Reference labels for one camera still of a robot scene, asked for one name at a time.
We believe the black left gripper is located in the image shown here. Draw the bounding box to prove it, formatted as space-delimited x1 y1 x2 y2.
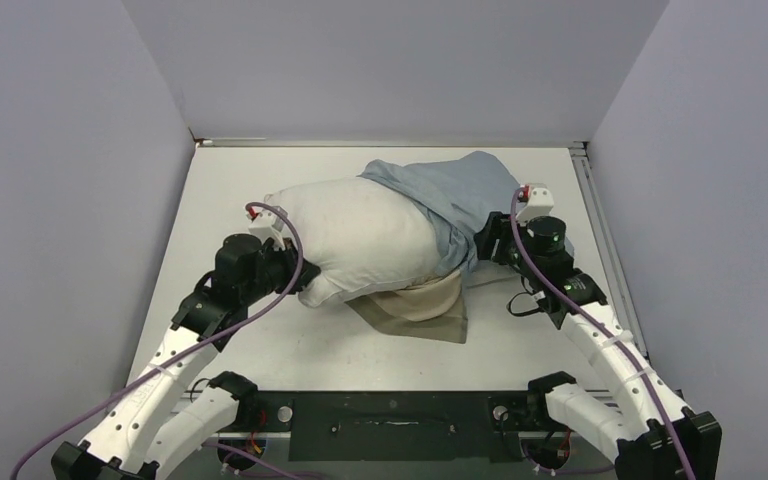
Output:
240 237 319 305

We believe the light blue pillowcase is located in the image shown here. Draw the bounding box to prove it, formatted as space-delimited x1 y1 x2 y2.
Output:
345 150 576 345

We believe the white pillow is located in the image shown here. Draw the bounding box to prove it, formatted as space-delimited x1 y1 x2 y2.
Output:
264 177 462 322

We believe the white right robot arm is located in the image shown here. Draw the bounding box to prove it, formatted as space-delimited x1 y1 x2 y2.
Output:
474 212 722 479

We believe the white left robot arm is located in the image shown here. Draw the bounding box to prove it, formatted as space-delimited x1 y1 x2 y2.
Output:
51 234 318 479

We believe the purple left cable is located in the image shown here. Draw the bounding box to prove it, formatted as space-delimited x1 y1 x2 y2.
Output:
7 202 332 480

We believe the purple cable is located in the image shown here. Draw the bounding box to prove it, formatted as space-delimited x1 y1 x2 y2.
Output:
7 202 332 480
508 186 700 480

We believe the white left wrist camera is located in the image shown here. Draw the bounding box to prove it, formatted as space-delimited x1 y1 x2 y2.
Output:
245 204 287 250

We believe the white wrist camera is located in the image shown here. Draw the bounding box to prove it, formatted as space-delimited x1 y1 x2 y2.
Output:
515 183 554 226
245 204 287 250

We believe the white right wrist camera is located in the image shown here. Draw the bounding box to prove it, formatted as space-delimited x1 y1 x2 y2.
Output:
515 183 554 226

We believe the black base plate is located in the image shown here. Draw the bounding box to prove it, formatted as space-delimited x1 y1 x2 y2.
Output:
220 391 567 462

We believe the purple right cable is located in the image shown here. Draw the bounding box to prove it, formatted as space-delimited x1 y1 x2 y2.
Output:
508 186 700 480

